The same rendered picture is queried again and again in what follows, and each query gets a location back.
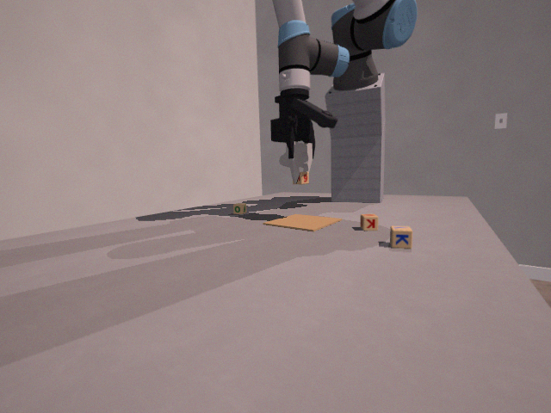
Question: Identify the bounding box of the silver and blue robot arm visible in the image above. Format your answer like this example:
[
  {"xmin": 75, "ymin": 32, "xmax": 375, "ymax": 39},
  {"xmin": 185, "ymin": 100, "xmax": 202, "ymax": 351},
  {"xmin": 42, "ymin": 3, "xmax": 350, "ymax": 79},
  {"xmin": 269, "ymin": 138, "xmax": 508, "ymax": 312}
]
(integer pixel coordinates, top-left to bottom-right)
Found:
[{"xmin": 272, "ymin": 0, "xmax": 418, "ymax": 128}]

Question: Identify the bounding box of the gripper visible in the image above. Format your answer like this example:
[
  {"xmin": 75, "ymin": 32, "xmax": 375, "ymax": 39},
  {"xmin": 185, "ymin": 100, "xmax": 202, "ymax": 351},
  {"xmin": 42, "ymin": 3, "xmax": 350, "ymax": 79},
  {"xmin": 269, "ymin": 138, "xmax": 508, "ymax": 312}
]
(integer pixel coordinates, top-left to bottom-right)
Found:
[{"xmin": 270, "ymin": 88, "xmax": 315, "ymax": 184}]

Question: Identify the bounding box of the tan flat mat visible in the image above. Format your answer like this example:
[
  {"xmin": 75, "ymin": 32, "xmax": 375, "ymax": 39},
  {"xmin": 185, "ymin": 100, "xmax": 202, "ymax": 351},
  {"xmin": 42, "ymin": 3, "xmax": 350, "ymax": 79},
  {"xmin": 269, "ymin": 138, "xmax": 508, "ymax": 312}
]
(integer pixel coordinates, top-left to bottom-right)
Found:
[{"xmin": 263, "ymin": 214, "xmax": 342, "ymax": 231}]

